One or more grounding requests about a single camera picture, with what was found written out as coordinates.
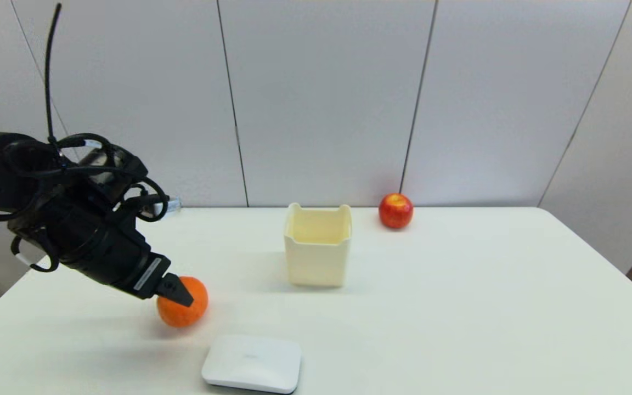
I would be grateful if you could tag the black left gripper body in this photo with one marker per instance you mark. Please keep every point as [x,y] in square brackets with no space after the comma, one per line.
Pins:
[107,252]

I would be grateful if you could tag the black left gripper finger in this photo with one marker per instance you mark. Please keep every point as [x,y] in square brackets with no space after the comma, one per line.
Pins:
[173,289]

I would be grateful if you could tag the orange fruit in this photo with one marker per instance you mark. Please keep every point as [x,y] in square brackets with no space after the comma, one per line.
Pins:
[184,315]

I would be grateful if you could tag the white flat rounded box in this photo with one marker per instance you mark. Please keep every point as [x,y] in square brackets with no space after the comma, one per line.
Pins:
[252,363]

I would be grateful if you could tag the cream plastic container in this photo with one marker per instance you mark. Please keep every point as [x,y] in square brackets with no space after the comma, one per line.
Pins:
[317,263]

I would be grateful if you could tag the red apple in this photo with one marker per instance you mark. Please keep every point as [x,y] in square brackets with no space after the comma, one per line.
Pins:
[396,211]

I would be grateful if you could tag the small white wrist camera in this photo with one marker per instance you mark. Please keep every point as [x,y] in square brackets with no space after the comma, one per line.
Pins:
[173,206]

